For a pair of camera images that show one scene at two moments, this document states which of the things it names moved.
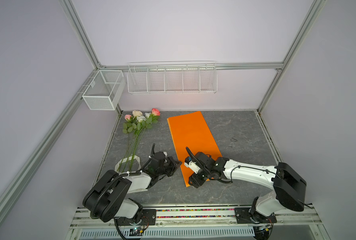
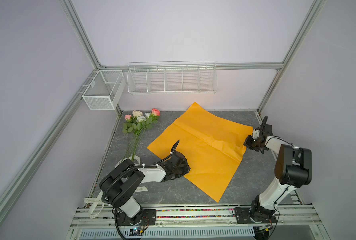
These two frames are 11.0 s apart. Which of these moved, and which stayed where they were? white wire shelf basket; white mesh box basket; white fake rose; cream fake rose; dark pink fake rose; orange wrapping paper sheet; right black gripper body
Moved: right black gripper body; white fake rose; orange wrapping paper sheet
Stayed: cream fake rose; white wire shelf basket; dark pink fake rose; white mesh box basket
